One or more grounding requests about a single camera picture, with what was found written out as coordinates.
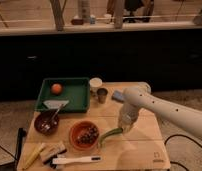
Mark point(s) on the black chair frame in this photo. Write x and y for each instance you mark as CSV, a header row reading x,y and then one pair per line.
x,y
12,166

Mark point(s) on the green plastic tray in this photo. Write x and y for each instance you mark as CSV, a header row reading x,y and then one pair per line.
x,y
75,90

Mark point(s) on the metal spoon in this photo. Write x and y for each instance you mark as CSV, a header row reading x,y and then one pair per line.
x,y
57,111

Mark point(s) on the white cup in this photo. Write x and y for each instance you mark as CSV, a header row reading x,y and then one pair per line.
x,y
95,84

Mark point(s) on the metal cup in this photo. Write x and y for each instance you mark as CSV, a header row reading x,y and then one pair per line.
x,y
102,95

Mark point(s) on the orange fruit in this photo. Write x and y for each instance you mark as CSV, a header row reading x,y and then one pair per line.
x,y
56,89

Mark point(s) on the orange bowl with grapes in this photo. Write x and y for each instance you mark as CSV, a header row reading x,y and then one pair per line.
x,y
84,135

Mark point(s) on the dark brown bowl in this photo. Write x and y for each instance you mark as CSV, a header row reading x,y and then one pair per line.
x,y
45,123

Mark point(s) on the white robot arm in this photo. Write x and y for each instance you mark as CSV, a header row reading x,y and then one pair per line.
x,y
139,96

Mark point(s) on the white folded paper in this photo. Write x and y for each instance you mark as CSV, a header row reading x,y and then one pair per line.
x,y
55,104

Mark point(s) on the wooden scrub brush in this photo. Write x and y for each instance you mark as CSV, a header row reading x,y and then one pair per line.
x,y
52,150

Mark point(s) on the white handled brush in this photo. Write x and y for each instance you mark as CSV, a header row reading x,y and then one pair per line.
x,y
86,159

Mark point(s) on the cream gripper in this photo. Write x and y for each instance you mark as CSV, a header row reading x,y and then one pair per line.
x,y
125,126

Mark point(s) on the green chili pepper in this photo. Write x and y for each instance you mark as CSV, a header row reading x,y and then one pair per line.
x,y
107,134

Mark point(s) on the blue sponge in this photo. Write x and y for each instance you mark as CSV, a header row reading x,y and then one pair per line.
x,y
118,96

